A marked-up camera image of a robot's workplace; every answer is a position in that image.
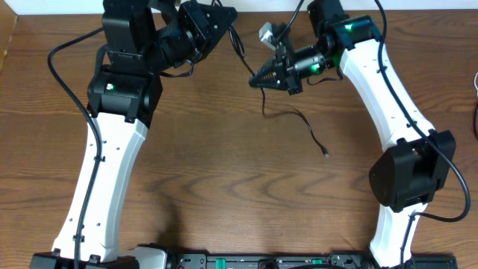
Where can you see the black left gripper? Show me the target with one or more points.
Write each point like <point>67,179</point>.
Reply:
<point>195,28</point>

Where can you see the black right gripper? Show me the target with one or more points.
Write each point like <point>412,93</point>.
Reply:
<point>287,71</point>

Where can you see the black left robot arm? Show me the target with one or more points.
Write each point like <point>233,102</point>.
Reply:
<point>144,39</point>

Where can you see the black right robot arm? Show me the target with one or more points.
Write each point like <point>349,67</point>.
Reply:
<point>413,165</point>

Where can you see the brown cardboard panel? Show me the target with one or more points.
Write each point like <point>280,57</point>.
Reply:
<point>8,19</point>

